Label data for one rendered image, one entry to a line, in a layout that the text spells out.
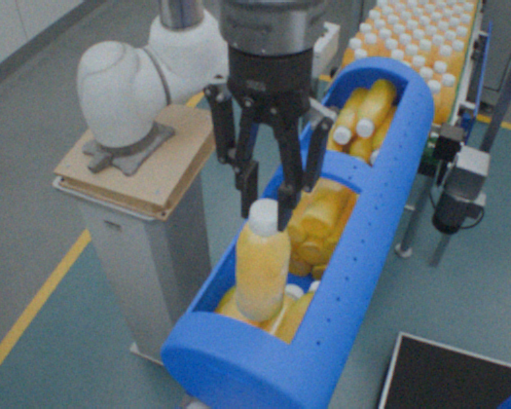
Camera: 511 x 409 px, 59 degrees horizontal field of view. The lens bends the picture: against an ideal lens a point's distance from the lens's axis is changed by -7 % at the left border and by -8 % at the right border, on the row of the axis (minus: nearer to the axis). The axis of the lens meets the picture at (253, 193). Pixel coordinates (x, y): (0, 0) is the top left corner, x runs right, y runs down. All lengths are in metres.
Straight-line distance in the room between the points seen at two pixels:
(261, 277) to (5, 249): 2.12
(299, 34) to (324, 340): 0.50
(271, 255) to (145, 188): 0.61
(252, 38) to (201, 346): 0.46
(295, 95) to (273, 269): 0.24
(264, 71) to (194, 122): 0.88
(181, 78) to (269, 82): 0.73
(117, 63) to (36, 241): 1.64
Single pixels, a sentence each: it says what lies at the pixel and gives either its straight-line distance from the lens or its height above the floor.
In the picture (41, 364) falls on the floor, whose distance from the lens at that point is 2.20.
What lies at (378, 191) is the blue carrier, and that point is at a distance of 0.94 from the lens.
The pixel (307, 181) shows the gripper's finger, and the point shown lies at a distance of 0.49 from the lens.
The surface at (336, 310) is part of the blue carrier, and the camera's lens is 0.78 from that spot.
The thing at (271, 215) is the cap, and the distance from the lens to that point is 0.56.
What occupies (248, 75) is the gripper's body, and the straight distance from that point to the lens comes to 0.41.
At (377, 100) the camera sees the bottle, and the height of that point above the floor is 1.18.
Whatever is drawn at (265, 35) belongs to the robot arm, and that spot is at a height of 1.68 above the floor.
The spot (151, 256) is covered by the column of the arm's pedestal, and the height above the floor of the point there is 0.80.
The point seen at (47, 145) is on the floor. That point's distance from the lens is 3.11.
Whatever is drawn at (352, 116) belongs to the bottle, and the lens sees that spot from 1.22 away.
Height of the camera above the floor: 1.86
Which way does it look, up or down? 47 degrees down
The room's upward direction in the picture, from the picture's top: straight up
